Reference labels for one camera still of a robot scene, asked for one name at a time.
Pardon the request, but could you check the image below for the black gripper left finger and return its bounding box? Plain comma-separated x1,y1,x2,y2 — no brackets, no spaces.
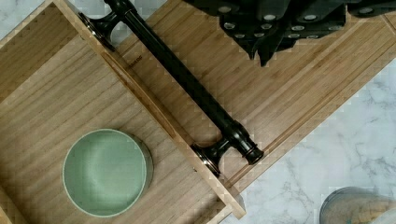
184,0,290,60

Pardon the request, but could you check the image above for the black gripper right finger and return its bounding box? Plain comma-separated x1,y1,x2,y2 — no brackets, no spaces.
257,0,395,66

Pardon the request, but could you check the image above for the black drawer handle bar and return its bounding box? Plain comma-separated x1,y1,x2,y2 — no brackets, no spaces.
78,0,263,175

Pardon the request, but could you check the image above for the wooden drawer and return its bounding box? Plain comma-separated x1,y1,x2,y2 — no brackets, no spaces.
1,0,245,224

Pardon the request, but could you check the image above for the bamboo cutting board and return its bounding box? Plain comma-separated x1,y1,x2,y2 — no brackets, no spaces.
117,0,396,194

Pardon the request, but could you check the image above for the glass jar with pasta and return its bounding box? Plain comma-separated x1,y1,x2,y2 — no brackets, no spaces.
319,187,396,224

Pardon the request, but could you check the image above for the green ceramic bowl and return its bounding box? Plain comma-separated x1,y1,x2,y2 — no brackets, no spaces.
63,129,154,218

